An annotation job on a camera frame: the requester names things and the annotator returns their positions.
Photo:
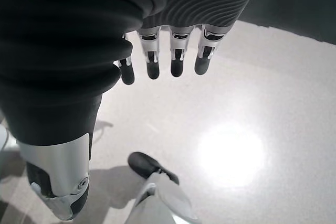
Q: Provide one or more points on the grey robot right leg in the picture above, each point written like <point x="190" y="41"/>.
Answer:
<point x="162" y="197"/>

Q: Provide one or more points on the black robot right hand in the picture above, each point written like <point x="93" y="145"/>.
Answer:
<point x="65" y="37"/>

